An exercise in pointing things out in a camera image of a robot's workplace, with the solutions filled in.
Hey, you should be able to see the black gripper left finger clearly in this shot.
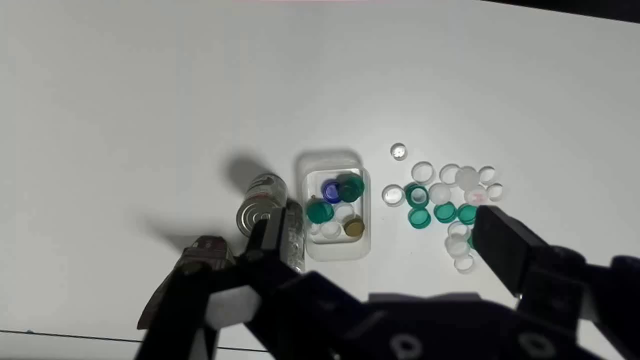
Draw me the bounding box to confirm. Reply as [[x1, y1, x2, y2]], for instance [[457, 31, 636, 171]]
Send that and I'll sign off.
[[137, 198, 367, 360]]

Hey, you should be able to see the gold bottle cap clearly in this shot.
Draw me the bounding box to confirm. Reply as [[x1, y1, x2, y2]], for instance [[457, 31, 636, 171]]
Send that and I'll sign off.
[[343, 215, 368, 241]]

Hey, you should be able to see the green cap white insert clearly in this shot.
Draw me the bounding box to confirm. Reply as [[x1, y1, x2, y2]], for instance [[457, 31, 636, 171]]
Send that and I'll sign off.
[[403, 183, 432, 208]]

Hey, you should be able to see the clear plastic lunchbox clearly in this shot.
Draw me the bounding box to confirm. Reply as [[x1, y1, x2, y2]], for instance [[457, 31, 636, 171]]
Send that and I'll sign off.
[[294, 149, 375, 262]]

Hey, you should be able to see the labelled tin can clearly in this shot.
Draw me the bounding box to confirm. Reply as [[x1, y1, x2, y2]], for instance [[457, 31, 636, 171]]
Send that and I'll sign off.
[[243, 171, 290, 207]]

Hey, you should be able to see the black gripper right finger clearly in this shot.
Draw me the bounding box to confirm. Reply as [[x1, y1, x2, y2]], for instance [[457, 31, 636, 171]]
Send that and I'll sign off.
[[472, 205, 640, 360]]

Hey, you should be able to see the blue bottle cap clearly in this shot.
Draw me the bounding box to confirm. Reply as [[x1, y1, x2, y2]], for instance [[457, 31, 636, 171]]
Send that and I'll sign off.
[[320, 177, 345, 205]]

